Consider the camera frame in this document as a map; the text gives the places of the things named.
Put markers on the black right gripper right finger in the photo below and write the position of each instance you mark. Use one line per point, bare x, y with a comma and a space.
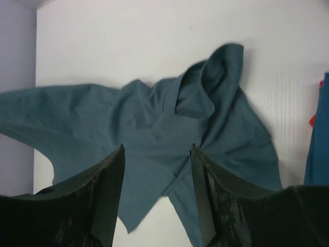
234, 212

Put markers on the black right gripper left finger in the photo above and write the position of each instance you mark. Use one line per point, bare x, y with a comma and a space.
80, 211

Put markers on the grey-blue t shirt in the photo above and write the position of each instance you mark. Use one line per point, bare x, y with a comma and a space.
76, 126

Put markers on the folded teal t shirt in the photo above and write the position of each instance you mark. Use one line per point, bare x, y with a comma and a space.
316, 170

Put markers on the folded orange t shirt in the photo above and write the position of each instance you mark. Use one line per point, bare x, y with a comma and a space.
312, 121

